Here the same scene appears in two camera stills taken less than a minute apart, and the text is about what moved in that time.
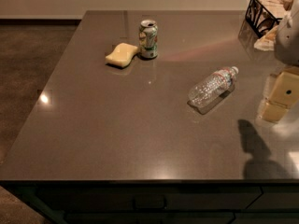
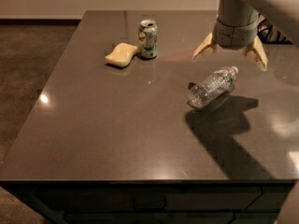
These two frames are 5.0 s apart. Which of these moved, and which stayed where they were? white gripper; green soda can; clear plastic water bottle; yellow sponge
Moved: white gripper
Stayed: clear plastic water bottle; green soda can; yellow sponge
